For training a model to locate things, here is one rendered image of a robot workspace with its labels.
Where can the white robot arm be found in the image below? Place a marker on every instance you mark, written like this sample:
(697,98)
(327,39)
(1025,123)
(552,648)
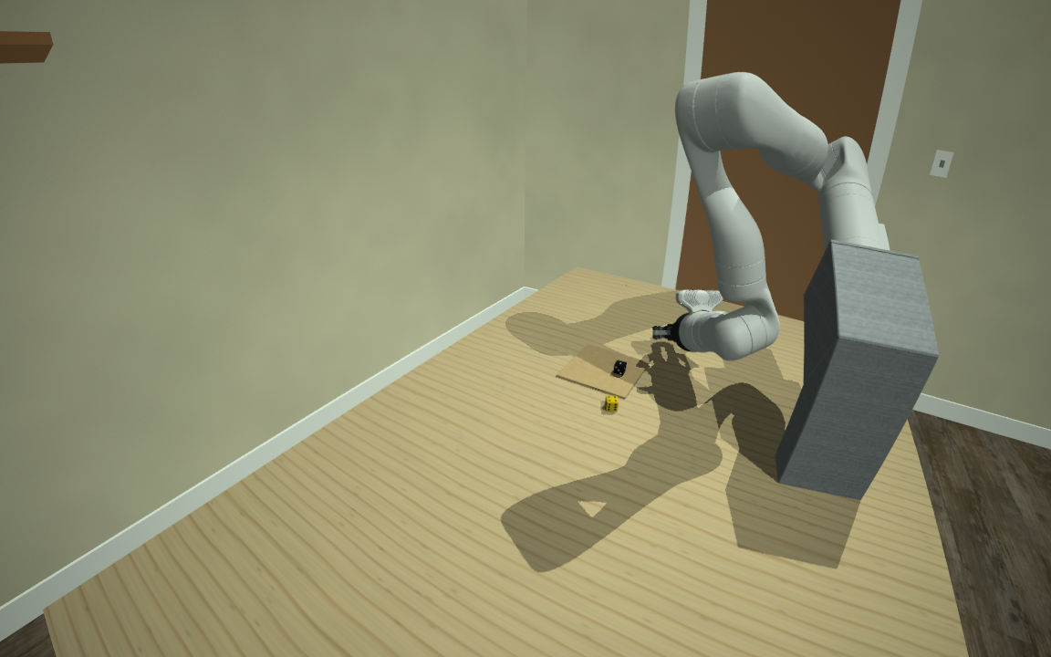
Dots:
(739,111)

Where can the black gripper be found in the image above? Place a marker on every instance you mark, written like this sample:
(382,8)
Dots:
(672,331)

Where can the tan flat mat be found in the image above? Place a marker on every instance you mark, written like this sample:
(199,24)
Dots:
(593,367)

